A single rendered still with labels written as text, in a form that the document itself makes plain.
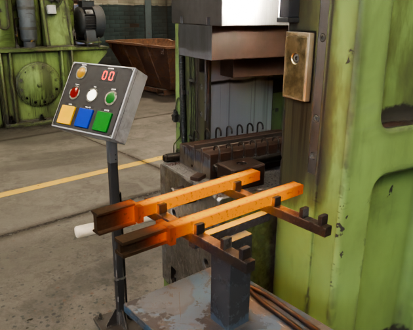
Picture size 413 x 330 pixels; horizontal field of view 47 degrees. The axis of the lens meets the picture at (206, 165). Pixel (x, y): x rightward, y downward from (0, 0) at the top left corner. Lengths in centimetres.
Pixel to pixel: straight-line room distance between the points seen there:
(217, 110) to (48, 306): 138
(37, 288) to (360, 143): 199
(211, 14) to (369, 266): 85
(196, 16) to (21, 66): 493
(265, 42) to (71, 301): 168
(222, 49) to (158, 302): 71
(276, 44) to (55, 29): 509
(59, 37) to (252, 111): 480
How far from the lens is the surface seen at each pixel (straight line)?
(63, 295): 265
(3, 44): 615
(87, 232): 183
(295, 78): 127
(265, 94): 184
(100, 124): 181
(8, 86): 625
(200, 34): 142
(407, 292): 169
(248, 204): 97
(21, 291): 275
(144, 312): 112
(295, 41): 127
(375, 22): 118
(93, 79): 194
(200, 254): 148
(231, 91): 174
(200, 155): 149
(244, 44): 143
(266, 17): 141
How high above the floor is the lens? 141
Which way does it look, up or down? 18 degrees down
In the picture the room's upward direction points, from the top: 1 degrees clockwise
